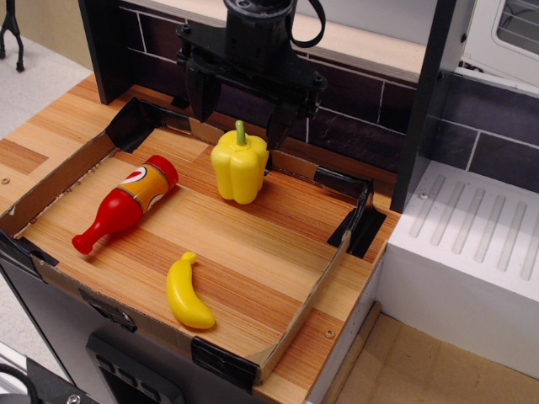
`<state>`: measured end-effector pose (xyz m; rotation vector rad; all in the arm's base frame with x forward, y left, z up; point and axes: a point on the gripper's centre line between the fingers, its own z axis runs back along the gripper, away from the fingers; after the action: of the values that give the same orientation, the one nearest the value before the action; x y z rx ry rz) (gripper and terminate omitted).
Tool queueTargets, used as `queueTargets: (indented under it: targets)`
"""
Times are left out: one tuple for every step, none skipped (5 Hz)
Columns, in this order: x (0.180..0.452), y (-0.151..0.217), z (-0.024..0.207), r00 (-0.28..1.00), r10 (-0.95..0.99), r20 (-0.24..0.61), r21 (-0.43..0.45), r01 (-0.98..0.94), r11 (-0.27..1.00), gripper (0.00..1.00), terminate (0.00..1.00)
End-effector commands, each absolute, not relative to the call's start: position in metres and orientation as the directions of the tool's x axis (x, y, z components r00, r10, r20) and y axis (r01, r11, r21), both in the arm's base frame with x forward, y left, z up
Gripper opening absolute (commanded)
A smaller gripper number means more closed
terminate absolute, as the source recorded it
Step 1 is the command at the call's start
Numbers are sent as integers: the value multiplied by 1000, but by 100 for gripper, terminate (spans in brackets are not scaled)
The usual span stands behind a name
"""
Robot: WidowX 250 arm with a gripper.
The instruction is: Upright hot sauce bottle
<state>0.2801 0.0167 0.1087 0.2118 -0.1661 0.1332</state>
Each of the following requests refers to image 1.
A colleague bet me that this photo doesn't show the black vertical post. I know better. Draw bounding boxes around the black vertical post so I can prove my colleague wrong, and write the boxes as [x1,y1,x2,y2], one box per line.
[391,0,476,213]

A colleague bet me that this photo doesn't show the red hot sauce bottle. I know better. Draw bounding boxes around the red hot sauce bottle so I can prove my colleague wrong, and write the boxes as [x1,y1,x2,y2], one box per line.
[72,155,179,254]

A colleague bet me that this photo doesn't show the black control panel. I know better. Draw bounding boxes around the black control panel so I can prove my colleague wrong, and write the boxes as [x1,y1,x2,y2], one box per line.
[85,334,186,404]

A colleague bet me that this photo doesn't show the cardboard fence with black tape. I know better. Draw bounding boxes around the cardboard fence with black tape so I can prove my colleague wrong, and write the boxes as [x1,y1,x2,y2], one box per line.
[1,93,396,401]

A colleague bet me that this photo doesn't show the yellow toy bell pepper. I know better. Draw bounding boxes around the yellow toy bell pepper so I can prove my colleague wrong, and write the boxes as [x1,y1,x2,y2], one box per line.
[211,120,270,205]

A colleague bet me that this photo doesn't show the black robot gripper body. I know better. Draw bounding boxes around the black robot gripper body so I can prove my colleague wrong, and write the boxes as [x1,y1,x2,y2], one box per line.
[177,1,327,119]

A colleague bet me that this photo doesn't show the black cable loop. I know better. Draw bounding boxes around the black cable loop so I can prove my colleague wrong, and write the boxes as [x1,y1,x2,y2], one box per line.
[289,0,328,49]

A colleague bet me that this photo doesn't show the yellow toy banana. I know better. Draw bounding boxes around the yellow toy banana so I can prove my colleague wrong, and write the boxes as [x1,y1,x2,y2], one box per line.
[166,252,216,330]

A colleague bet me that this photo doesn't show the white appliance with rack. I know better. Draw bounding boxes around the white appliance with rack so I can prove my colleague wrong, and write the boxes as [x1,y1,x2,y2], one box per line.
[462,0,538,87]

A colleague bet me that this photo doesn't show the black metal stand legs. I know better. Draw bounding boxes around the black metal stand legs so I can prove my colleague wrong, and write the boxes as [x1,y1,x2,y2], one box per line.
[0,0,25,72]

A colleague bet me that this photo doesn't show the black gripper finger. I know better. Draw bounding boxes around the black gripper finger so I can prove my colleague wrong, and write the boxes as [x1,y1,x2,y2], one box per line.
[266,102,299,150]
[185,60,221,122]

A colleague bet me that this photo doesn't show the black left upright post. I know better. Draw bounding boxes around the black left upright post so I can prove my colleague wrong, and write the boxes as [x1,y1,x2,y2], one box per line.
[78,0,134,104]

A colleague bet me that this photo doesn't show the white ribbed sink drainboard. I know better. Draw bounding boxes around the white ribbed sink drainboard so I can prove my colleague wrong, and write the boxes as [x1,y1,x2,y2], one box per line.
[377,162,538,375]

